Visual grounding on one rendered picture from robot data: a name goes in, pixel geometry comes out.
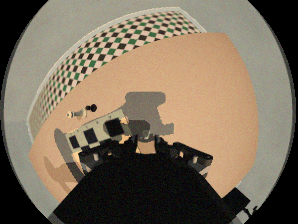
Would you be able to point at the chessboard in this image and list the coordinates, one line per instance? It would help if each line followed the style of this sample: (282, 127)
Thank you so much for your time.
(113, 126)

